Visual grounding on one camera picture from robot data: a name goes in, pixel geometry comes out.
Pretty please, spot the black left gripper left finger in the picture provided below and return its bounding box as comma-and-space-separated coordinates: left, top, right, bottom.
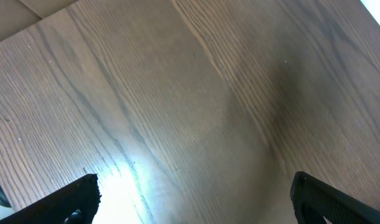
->
0, 174, 101, 224

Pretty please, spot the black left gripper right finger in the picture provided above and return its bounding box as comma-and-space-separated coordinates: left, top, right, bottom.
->
290, 171, 380, 224

